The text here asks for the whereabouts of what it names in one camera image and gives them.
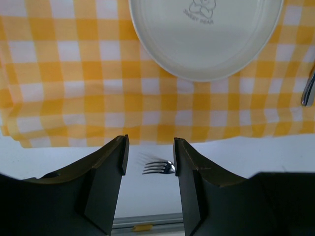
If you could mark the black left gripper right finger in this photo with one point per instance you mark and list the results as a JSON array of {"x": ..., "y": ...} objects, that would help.
[{"x": 217, "y": 202}]

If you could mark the yellow tape piece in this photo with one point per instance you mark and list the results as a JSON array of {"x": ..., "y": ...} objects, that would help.
[{"x": 142, "y": 228}]

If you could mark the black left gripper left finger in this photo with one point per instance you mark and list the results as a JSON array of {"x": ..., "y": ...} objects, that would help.
[{"x": 77, "y": 200}]

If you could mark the aluminium front rail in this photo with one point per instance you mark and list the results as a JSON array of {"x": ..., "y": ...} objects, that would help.
[{"x": 160, "y": 219}]

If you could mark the silver table knife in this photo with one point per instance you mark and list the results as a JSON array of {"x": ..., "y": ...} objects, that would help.
[{"x": 308, "y": 96}]

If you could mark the silver fork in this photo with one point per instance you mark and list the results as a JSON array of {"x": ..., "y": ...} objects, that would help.
[{"x": 159, "y": 167}]

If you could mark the cream round plate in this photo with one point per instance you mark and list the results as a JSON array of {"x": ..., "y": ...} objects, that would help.
[{"x": 204, "y": 40}]

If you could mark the yellow white checkered cloth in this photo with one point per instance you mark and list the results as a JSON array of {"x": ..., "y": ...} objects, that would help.
[{"x": 73, "y": 73}]

